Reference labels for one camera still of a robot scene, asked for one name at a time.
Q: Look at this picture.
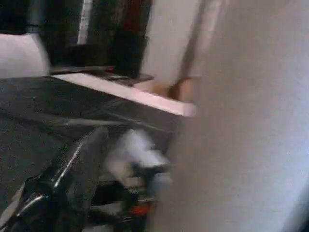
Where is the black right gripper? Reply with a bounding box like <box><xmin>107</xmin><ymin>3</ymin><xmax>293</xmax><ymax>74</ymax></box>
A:
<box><xmin>91</xmin><ymin>169</ymin><xmax>160</xmax><ymax>232</ymax></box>

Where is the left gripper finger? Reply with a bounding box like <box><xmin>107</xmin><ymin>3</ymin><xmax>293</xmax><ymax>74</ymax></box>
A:
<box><xmin>9</xmin><ymin>127</ymin><xmax>109</xmax><ymax>232</ymax></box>

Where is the white plastic table leg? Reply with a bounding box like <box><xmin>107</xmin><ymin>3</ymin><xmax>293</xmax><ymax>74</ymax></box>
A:
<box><xmin>154</xmin><ymin>0</ymin><xmax>309</xmax><ymax>232</ymax></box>

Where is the white flat board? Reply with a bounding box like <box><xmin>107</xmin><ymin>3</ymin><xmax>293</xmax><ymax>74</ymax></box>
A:
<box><xmin>52</xmin><ymin>72</ymin><xmax>197</xmax><ymax>116</ymax></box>

